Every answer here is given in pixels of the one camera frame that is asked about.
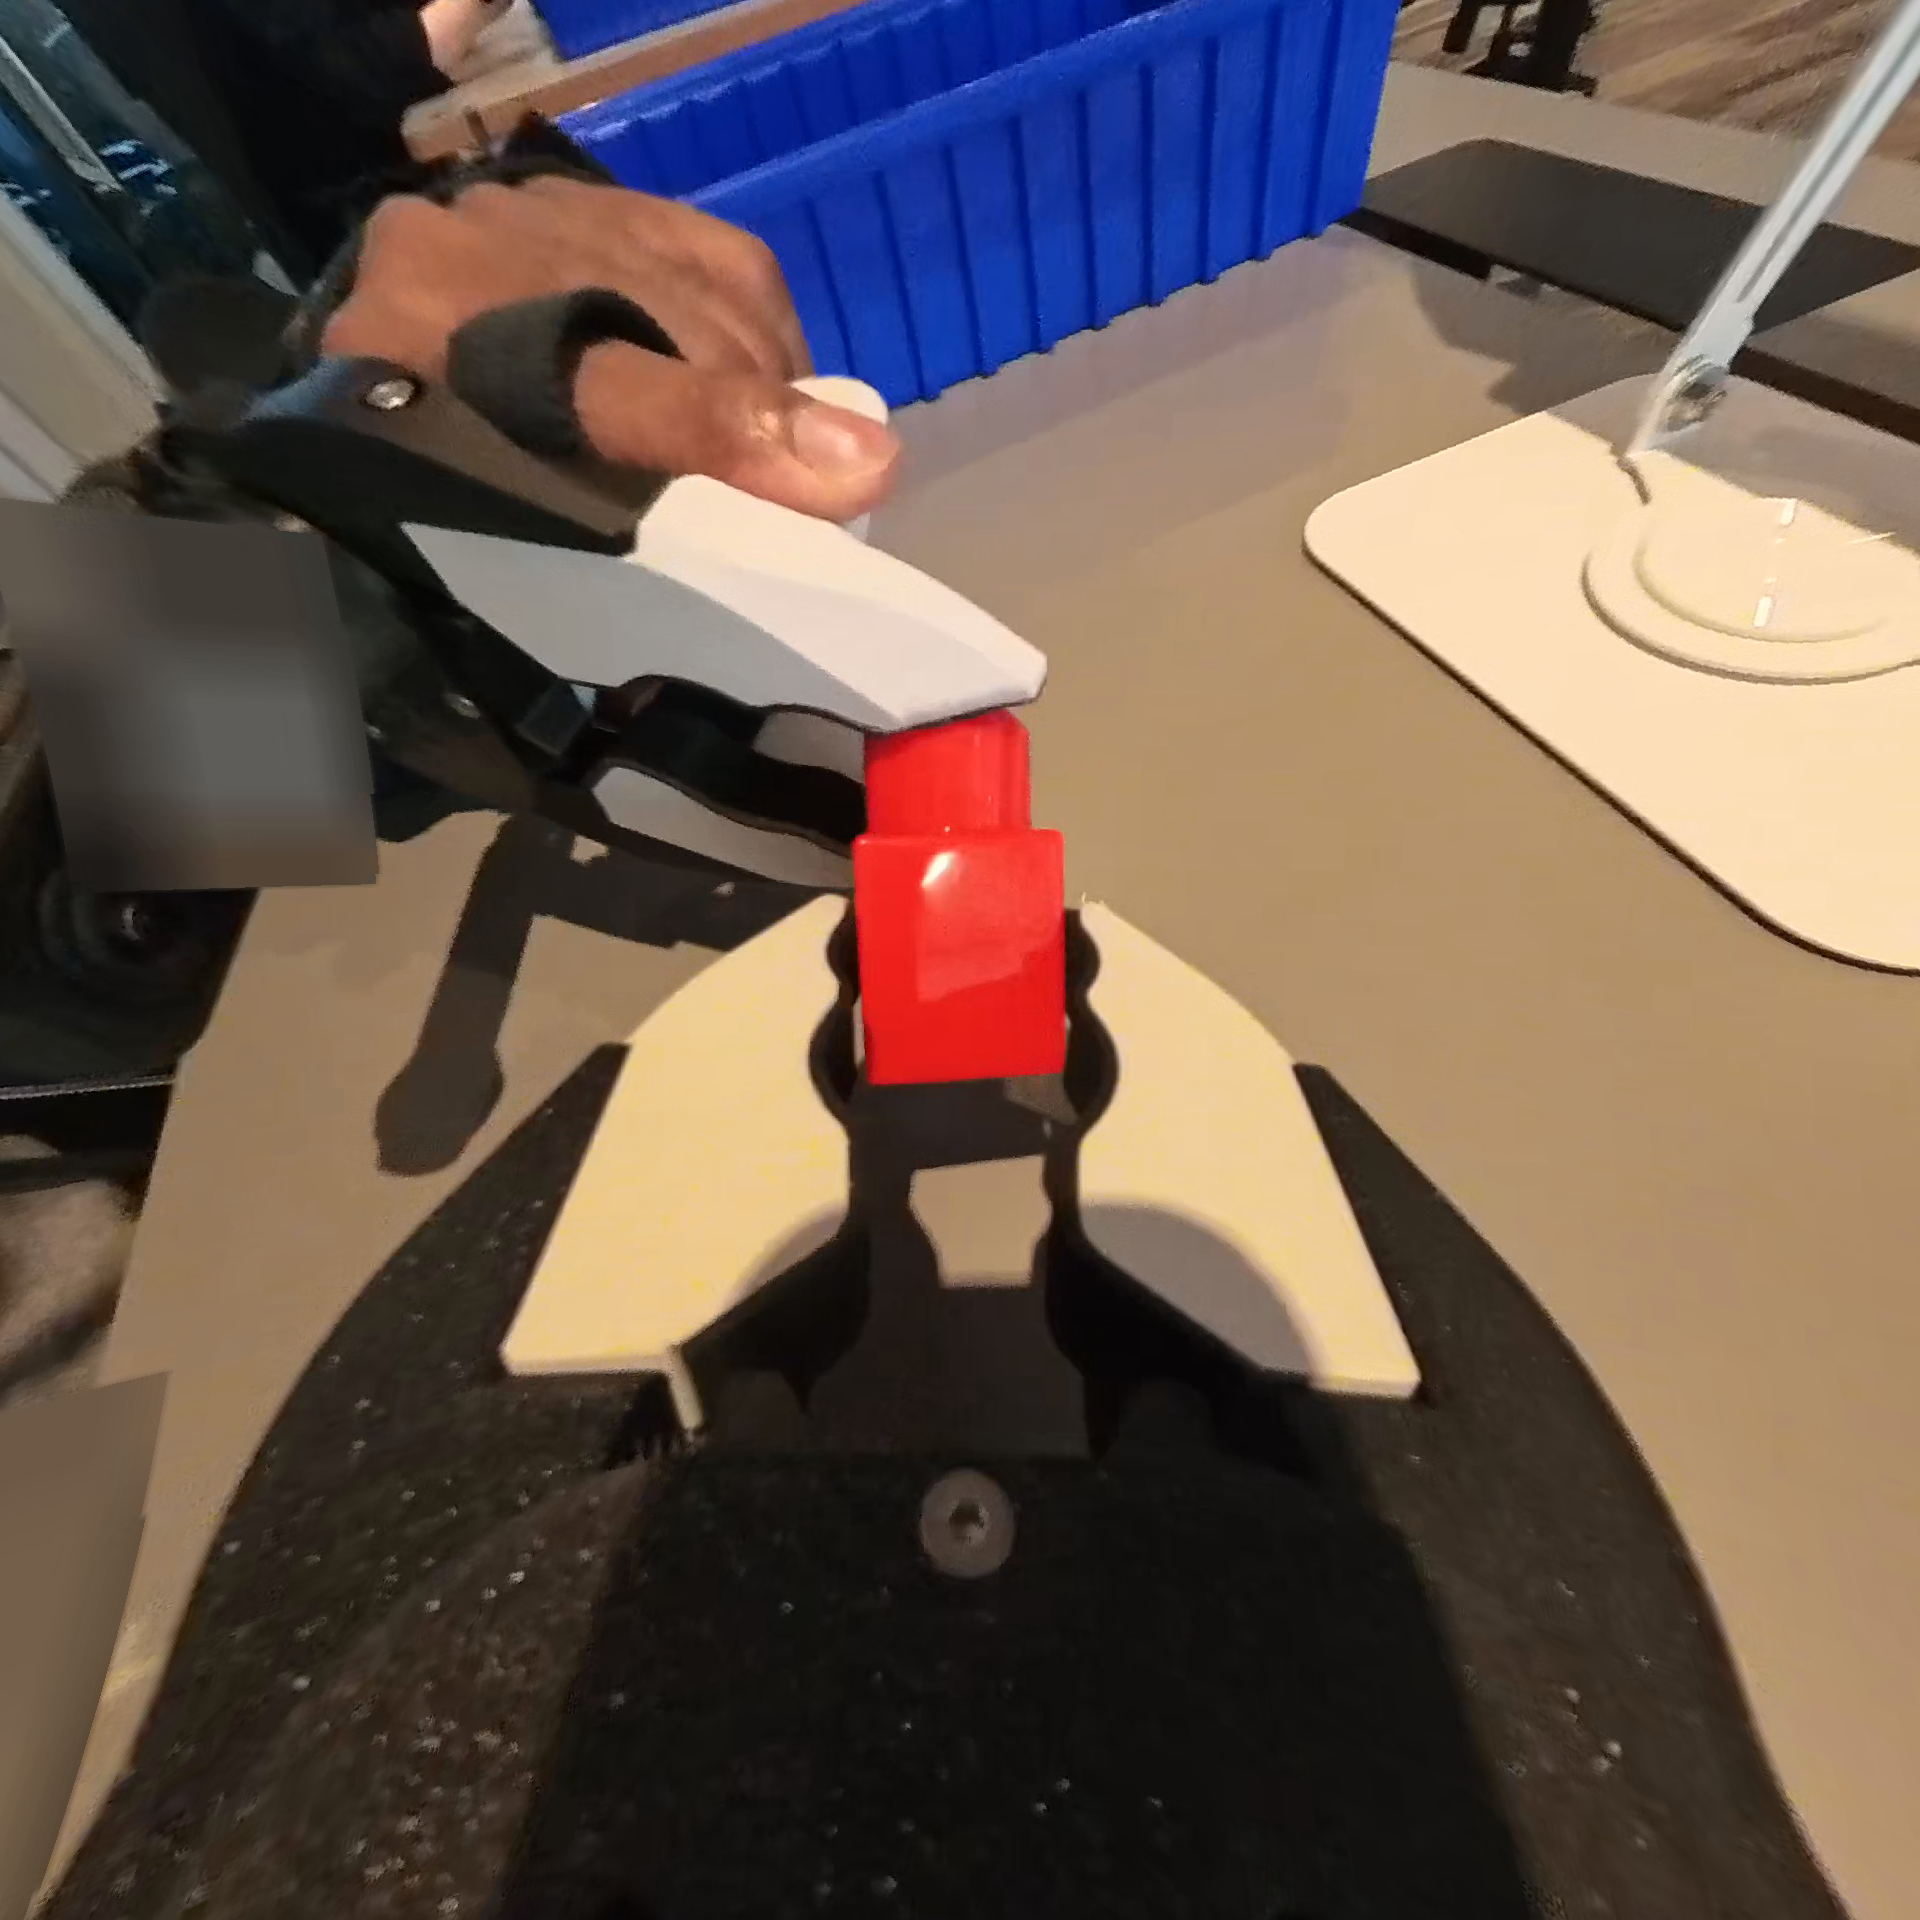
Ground person's left forearm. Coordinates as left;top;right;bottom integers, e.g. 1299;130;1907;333
60;0;617;361

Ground black office chair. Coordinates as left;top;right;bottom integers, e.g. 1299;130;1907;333
1445;0;1600;95

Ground red single-stud block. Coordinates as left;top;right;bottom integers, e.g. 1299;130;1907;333
848;707;1070;1085

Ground wooden office desk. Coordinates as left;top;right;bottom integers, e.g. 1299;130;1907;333
404;5;871;159

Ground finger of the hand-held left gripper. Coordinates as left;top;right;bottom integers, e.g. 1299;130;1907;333
401;476;1050;736
592;701;871;893

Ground person's left hand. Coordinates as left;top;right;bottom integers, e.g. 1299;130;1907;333
317;184;906;519

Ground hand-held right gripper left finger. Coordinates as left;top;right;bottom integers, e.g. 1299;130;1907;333
498;893;871;1433

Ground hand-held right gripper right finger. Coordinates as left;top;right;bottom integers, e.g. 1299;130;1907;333
1042;895;1420;1400

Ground blue ribbed plastic bin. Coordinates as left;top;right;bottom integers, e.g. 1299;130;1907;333
554;0;1403;407
532;0;751;62

